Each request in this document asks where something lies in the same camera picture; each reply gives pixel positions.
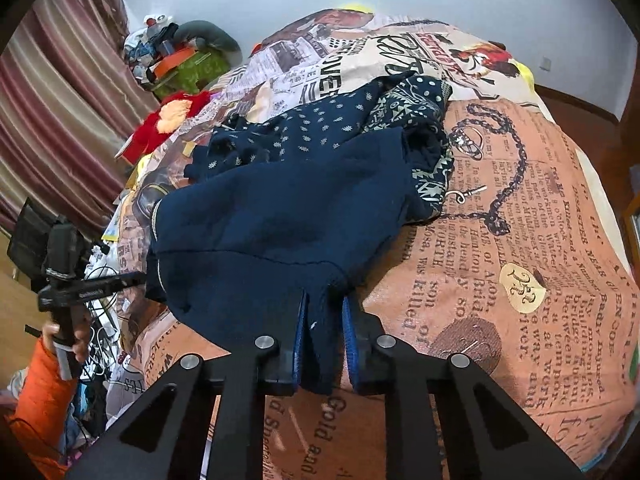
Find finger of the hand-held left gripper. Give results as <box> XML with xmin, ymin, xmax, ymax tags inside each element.
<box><xmin>75</xmin><ymin>272</ymin><xmax>147</xmax><ymax>302</ymax></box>

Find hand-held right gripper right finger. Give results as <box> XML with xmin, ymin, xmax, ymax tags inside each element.
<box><xmin>342</xmin><ymin>294</ymin><xmax>585</xmax><ymax>480</ymax></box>

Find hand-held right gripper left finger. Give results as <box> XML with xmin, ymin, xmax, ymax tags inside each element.
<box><xmin>67</xmin><ymin>290</ymin><xmax>311</xmax><ymax>480</ymax></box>

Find navy patterned hoodie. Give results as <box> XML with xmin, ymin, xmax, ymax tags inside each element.
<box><xmin>145</xmin><ymin>75</ymin><xmax>454</xmax><ymax>396</ymax></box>

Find person's left forearm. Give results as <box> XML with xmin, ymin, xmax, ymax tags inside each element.
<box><xmin>5</xmin><ymin>337</ymin><xmax>81</xmax><ymax>480</ymax></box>

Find person's left hand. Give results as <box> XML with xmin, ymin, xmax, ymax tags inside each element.
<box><xmin>42</xmin><ymin>317</ymin><xmax>93</xmax><ymax>363</ymax></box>

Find black mesh chair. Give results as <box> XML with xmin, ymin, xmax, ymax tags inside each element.
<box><xmin>7</xmin><ymin>197</ymin><xmax>67</xmax><ymax>282</ymax></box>

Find red plush toy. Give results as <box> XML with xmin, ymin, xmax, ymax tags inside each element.
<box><xmin>121</xmin><ymin>91</ymin><xmax>214</xmax><ymax>164</ymax></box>

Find striped red beige curtain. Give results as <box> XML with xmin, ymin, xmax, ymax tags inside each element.
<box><xmin>0</xmin><ymin>0</ymin><xmax>162</xmax><ymax>233</ymax></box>

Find printed newspaper-style blanket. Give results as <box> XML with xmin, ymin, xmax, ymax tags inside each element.
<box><xmin>102</xmin><ymin>7</ymin><xmax>640</xmax><ymax>480</ymax></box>

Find orange box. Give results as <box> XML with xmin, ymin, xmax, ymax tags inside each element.
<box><xmin>154</xmin><ymin>45</ymin><xmax>197</xmax><ymax>75</ymax></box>

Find green patterned box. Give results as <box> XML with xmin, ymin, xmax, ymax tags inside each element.
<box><xmin>151</xmin><ymin>50</ymin><xmax>232</xmax><ymax>102</ymax></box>

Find grey neck pillow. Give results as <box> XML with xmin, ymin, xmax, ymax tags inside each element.
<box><xmin>172</xmin><ymin>20</ymin><xmax>242</xmax><ymax>54</ymax></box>

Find yellow cloth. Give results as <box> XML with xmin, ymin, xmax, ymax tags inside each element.
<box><xmin>516</xmin><ymin>61</ymin><xmax>535</xmax><ymax>95</ymax></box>

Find white tangled cables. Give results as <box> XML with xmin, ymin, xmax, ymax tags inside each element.
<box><xmin>75</xmin><ymin>260</ymin><xmax>132</xmax><ymax>386</ymax></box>

